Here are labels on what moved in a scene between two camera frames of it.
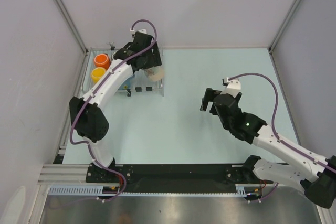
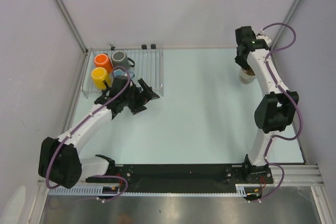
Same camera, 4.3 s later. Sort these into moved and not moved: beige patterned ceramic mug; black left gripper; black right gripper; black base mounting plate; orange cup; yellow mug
Moved: black left gripper; beige patterned ceramic mug; black right gripper
Not moved: yellow mug; orange cup; black base mounting plate
